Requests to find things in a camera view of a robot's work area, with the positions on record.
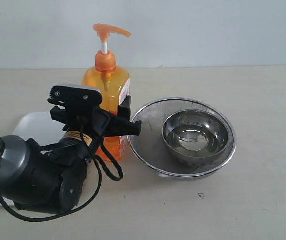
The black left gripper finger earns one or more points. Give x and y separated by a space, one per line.
124 110

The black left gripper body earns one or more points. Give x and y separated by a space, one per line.
95 122

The orange pump soap bottle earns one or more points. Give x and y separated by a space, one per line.
112 80

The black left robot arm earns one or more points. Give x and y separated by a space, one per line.
50 178

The large steel mesh strainer bowl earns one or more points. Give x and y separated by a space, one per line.
150 148

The small stainless steel bowl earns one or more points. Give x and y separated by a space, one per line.
194 135

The white rectangular plastic tray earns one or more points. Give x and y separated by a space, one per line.
35 125

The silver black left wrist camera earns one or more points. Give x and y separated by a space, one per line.
69 95

